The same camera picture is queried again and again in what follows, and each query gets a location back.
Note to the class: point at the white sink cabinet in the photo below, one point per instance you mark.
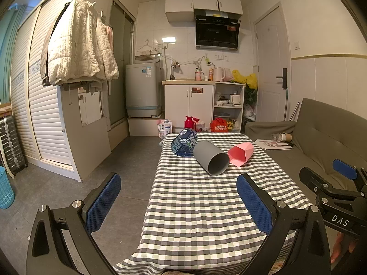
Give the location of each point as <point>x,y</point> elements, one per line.
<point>187,103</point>

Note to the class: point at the white wall cabinets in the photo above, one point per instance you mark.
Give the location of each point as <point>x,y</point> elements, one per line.
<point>200,1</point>

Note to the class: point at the white door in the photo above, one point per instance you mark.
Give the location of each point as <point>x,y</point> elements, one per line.
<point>271,63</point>

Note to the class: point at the green curtain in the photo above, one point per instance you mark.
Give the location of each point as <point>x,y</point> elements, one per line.
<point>10,48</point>

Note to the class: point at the black range hood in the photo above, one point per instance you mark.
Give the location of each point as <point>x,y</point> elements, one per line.
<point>217,33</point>

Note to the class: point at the grey ribbed suitcase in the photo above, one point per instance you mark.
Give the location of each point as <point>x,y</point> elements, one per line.
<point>11,143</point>

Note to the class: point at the person's right hand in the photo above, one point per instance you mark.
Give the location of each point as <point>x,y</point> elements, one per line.
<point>339,247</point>

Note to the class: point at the frosted glass door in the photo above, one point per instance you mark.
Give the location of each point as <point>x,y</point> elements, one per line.
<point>119,66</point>

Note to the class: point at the red thermos jug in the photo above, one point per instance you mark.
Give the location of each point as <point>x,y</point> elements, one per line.
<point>189,122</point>

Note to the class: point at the white printed booklet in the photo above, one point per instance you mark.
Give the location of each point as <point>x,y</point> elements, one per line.
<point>272,144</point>

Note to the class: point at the metal faucet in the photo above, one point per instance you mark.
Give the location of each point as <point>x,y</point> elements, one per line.
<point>173,70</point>

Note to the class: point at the red snack bag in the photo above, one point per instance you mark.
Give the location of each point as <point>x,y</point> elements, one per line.
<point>219,126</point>

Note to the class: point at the checked tablecloth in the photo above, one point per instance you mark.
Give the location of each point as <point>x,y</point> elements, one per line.
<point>200,212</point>

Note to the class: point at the orange bottle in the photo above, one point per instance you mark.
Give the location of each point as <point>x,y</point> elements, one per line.
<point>211,74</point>

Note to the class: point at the brown paper cup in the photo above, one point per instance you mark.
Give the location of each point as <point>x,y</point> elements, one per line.
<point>286,137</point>

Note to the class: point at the white wooden panel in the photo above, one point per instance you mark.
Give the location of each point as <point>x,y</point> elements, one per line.
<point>91,126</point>

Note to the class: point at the yellow plastic bag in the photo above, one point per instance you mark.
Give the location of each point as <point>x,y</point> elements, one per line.
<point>246,79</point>

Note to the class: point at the pink faceted cup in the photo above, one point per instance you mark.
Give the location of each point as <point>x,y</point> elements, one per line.
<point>239,154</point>

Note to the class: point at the white slatted wardrobe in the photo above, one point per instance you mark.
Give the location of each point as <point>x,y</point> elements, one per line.
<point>43,106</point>

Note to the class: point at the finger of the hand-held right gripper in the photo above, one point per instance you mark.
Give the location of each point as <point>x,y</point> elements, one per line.
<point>311,179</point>
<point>344,169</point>

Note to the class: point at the white printed package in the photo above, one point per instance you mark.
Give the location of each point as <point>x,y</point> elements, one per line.
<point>165,127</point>

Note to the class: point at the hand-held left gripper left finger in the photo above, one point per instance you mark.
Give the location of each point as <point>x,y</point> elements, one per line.
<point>104,203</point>

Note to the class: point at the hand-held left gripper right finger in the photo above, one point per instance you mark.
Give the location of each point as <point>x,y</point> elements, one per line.
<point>253,203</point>

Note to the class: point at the white quilted jacket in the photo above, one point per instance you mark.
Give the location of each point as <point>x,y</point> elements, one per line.
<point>77,54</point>

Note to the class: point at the grey cup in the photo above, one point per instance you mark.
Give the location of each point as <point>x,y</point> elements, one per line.
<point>210,157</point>

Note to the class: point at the olive green sofa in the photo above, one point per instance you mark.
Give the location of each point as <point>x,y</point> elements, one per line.
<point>315,149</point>

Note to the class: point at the blue patterned cup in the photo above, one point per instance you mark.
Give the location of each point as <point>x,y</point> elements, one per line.
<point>183,143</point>

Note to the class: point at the teal laundry basket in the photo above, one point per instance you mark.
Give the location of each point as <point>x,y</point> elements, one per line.
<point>5,189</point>

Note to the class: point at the clear plastic bottle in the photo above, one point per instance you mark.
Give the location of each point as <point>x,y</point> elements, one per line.
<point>275,137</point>

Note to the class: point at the white electric kettle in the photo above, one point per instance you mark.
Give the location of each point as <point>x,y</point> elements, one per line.
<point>218,74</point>

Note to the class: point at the white open shelf unit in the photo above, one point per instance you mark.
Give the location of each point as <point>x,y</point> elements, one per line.
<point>229,111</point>

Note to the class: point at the grey washing machine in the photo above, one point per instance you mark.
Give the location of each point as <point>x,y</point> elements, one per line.
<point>143,88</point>

